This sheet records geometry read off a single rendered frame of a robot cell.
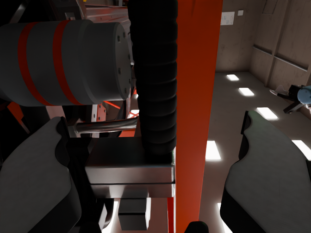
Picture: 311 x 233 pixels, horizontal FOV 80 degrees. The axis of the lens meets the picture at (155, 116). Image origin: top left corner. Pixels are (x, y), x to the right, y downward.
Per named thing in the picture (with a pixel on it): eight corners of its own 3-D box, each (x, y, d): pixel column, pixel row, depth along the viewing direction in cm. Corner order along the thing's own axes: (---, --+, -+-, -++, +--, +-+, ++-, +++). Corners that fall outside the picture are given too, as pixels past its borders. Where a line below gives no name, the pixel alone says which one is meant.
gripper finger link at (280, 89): (272, 82, 109) (290, 87, 103) (269, 91, 111) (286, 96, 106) (271, 83, 106) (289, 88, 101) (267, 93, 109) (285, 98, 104)
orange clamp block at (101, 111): (72, 122, 59) (84, 127, 67) (97, 121, 58) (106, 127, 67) (75, 101, 60) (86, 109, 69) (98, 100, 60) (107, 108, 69)
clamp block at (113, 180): (81, 167, 18) (93, 201, 21) (175, 165, 18) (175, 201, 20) (96, 136, 22) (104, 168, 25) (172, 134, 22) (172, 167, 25)
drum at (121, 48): (-56, 28, 24) (-4, 122, 31) (109, 19, 23) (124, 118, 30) (17, 21, 36) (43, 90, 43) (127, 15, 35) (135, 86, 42)
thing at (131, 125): (65, 124, 40) (77, 161, 46) (153, 121, 40) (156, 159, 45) (91, 92, 56) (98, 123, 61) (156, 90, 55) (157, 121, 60)
